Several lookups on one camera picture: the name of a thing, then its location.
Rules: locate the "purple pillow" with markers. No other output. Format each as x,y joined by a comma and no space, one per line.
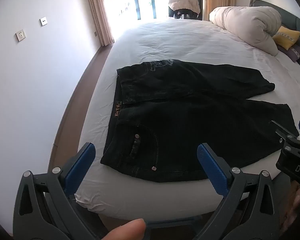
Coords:
293,52

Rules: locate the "bed with white sheet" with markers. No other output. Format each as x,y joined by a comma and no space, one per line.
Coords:
180,40

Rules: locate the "black denim pants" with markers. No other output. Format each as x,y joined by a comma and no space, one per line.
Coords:
190,120

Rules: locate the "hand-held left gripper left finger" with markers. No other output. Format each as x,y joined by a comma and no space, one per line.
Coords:
78,170

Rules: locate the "yellow pillow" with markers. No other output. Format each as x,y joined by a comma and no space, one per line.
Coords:
286,37

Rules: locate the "person's right hand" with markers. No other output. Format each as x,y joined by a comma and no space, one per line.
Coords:
298,202

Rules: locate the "person's left hand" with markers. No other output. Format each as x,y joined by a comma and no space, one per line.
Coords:
126,231

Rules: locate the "black chair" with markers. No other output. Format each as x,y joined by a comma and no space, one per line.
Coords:
186,13

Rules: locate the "rolled beige duvet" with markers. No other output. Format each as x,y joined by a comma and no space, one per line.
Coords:
250,25

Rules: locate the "white wall socket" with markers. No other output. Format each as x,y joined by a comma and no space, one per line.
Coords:
20,35

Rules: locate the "cream puffer jacket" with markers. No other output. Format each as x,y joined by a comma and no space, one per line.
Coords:
183,0

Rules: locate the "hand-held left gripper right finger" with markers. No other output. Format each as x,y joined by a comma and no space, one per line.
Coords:
212,170

